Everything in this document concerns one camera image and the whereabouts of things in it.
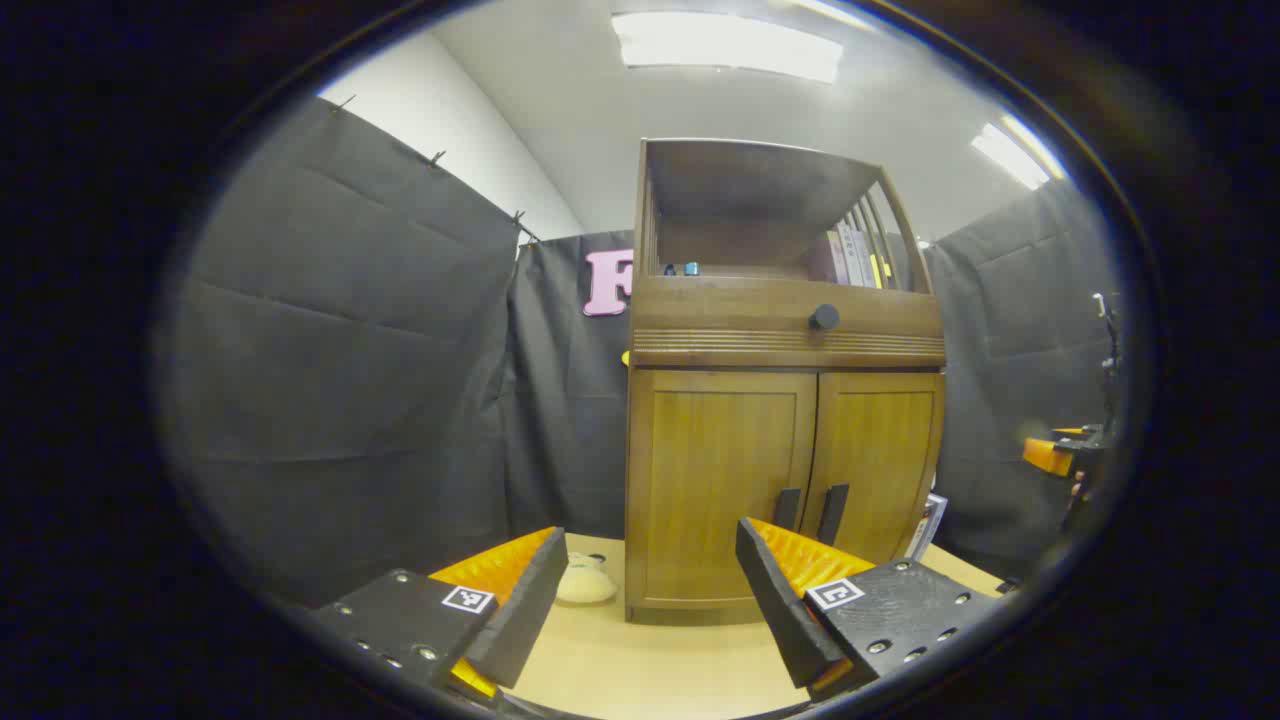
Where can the wooden cabinet door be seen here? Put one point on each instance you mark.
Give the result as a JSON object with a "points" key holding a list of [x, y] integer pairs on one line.
{"points": [[710, 480], [885, 450]]}

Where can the pale pink book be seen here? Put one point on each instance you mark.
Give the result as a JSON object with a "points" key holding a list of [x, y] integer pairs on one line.
{"points": [[844, 255]]}

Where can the black backdrop cloth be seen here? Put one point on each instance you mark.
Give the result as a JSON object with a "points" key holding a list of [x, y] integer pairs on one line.
{"points": [[350, 350]]}

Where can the cream plush toy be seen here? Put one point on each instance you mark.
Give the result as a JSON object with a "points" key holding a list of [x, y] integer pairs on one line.
{"points": [[585, 583]]}

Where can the wooden drawer with black knob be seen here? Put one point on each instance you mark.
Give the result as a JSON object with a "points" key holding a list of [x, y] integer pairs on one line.
{"points": [[720, 315]]}

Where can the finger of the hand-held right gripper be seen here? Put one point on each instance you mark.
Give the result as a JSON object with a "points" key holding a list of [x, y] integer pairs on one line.
{"points": [[1045, 455]]}

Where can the large ceiling light panel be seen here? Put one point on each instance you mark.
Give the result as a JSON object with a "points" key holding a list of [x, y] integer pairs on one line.
{"points": [[725, 45]]}

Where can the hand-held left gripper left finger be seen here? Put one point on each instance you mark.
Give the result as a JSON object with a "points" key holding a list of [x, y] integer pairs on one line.
{"points": [[525, 610]]}

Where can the blue grey book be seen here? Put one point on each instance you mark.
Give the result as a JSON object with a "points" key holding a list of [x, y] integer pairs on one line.
{"points": [[927, 525]]}

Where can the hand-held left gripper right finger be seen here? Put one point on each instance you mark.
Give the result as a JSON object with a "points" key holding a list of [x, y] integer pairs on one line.
{"points": [[785, 620]]}

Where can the wooden double-door shoe cabinet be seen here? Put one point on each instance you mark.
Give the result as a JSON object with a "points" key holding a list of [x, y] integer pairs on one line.
{"points": [[760, 190]]}

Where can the small ceiling light panel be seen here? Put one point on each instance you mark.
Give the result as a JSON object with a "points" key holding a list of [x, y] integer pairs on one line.
{"points": [[1015, 155]]}

